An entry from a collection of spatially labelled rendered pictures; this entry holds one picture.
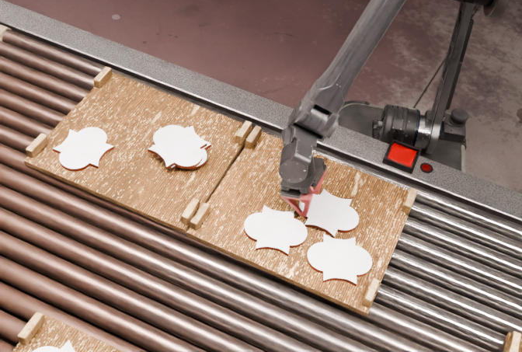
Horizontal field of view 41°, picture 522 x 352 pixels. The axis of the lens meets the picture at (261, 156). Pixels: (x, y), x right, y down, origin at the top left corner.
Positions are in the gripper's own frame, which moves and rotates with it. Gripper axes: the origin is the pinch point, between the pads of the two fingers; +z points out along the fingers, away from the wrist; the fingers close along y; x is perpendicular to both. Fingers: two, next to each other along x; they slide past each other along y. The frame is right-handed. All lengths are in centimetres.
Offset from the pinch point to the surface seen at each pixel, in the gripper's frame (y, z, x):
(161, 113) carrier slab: 9.6, -13.1, 40.5
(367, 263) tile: -8.9, 6.0, -15.7
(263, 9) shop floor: 187, 54, 106
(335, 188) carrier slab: 7.9, 1.9, -3.2
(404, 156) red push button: 26.1, 5.4, -14.1
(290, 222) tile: -6.7, 0.0, 1.7
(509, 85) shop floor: 194, 95, -15
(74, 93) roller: 7, -18, 63
